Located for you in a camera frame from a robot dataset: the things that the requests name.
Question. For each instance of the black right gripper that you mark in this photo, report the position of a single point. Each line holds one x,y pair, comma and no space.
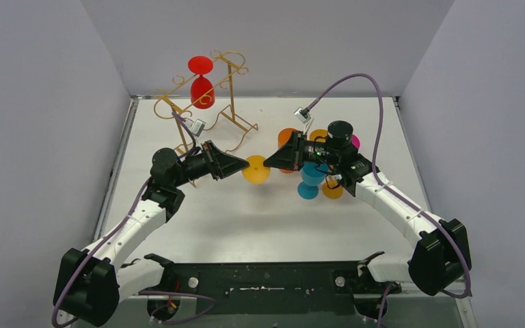
292,156

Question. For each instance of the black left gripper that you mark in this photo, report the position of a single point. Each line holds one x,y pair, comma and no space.
212,160

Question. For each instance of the orange wine glass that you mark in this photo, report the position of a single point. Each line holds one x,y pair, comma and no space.
284,135

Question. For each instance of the yellow wine glass row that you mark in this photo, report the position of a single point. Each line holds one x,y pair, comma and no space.
256,172

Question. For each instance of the blue wine glass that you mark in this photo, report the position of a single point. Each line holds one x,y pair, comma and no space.
312,175

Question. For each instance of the pink wine glass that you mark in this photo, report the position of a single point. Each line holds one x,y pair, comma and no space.
355,141

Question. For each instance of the red wine glass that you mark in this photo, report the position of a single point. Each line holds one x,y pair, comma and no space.
201,91

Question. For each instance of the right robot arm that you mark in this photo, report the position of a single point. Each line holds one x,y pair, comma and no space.
441,252

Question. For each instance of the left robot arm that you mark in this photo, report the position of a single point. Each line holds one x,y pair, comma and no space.
88,287

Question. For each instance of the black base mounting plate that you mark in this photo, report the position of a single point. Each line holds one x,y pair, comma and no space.
276,287

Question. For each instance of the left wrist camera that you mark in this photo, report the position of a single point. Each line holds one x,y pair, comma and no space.
196,127

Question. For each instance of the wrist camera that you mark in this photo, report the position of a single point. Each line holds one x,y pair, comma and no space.
303,115
196,127

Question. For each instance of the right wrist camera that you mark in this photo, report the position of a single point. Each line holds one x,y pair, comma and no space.
303,115

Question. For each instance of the gold wire glass rack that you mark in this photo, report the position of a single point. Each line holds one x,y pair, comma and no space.
176,105

